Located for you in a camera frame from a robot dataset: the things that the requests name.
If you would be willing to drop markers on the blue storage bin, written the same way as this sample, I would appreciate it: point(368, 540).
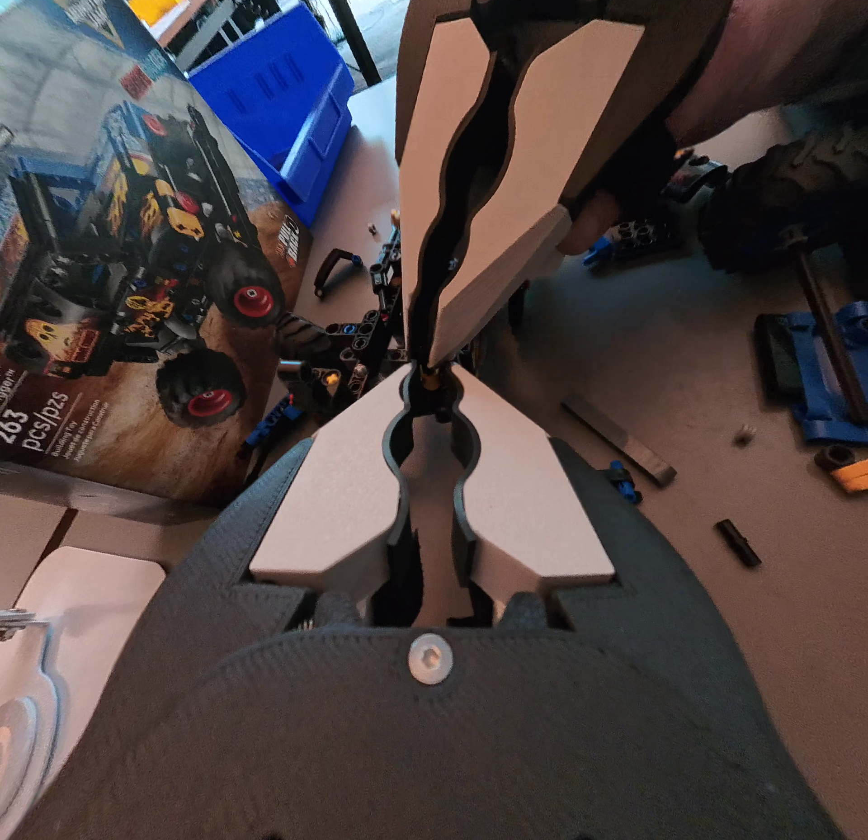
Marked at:
point(271, 87)

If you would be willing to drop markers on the short black pin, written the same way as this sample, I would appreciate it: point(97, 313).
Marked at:
point(738, 543)

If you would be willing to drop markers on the toy truck chassis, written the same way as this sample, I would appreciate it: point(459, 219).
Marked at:
point(359, 341)

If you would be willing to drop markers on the orange block with black pin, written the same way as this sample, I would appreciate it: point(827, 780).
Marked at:
point(851, 477)

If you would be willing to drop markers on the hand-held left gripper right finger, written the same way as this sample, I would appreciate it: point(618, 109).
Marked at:
point(536, 508)

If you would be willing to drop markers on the toy truck set box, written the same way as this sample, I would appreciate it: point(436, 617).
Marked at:
point(81, 107)

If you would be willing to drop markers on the blue body panel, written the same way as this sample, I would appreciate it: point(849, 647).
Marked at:
point(810, 392)

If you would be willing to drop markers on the black plate with round holes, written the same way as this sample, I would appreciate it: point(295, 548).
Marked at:
point(641, 235)

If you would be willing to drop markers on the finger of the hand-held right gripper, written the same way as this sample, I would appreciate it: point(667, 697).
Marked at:
point(542, 162)
point(441, 107)

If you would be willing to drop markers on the blue and black connector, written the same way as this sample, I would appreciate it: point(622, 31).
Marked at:
point(595, 251)

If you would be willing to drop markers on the white document stand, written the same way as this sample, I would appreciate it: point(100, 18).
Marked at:
point(88, 596)

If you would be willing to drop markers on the person's right hand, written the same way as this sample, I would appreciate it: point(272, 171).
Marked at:
point(793, 33)

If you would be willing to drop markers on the blue beam piece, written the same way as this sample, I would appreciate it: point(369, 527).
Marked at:
point(275, 423)

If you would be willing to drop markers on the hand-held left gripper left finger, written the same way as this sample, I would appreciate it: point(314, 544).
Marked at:
point(325, 508)

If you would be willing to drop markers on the black arch piece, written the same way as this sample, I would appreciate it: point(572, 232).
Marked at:
point(324, 267)

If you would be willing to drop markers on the black metal pole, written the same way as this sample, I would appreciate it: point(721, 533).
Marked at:
point(352, 33)

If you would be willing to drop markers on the grey desk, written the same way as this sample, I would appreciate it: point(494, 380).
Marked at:
point(644, 352)

